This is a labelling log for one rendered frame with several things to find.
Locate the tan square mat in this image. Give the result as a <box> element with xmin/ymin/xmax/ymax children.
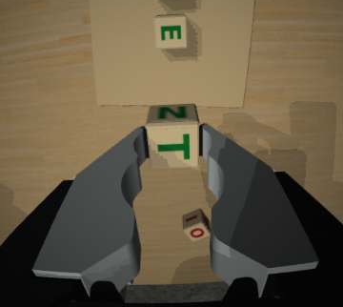
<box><xmin>90</xmin><ymin>0</ymin><xmax>254</xmax><ymax>108</ymax></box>

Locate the beige letter block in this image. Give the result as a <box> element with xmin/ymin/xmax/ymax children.
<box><xmin>182</xmin><ymin>208</ymin><xmax>211</xmax><ymax>242</ymax></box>
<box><xmin>153</xmin><ymin>14</ymin><xmax>188</xmax><ymax>50</ymax></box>
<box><xmin>146</xmin><ymin>104</ymin><xmax>200</xmax><ymax>169</ymax></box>

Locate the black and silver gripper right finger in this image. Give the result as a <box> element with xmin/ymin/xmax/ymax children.
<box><xmin>199</xmin><ymin>123</ymin><xmax>343</xmax><ymax>307</ymax></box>

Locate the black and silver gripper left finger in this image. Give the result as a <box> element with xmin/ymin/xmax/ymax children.
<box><xmin>0</xmin><ymin>126</ymin><xmax>150</xmax><ymax>307</ymax></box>

